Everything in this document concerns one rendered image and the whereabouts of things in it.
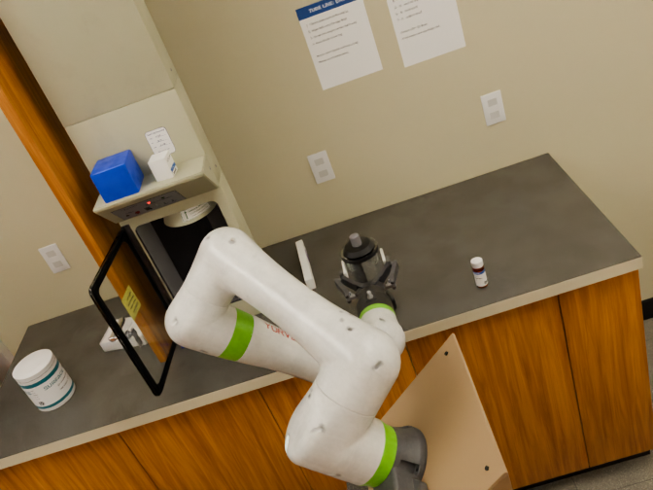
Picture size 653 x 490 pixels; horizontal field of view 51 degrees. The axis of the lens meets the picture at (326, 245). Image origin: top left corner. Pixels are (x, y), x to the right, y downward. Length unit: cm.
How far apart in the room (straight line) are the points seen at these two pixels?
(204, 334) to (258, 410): 67
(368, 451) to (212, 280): 47
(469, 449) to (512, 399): 100
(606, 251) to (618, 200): 80
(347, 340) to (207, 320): 37
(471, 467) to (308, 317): 39
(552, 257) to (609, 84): 78
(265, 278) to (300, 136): 109
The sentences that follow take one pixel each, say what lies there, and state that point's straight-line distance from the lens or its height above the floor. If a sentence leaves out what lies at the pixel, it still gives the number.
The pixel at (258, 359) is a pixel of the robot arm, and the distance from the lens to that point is 156.
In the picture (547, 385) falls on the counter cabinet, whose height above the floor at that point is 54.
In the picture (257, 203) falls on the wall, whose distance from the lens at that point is 249.
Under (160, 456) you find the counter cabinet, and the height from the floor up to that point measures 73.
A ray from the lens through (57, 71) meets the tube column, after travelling 193.
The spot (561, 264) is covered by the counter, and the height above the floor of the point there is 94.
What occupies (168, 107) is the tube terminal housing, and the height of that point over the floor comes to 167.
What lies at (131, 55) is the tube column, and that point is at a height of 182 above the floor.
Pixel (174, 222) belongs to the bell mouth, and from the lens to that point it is 208.
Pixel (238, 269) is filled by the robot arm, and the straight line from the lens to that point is 140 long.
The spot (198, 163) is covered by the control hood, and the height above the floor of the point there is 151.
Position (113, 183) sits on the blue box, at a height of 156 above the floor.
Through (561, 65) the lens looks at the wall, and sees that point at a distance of 251.
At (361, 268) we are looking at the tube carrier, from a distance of 189.
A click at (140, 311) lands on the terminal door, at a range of 203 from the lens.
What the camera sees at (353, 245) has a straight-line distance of 189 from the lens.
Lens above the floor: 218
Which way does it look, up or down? 31 degrees down
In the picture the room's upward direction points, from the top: 22 degrees counter-clockwise
